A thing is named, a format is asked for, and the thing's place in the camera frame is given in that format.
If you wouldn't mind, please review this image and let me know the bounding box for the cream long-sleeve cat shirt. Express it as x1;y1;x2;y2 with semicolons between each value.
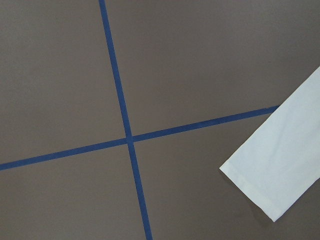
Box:
220;70;320;221

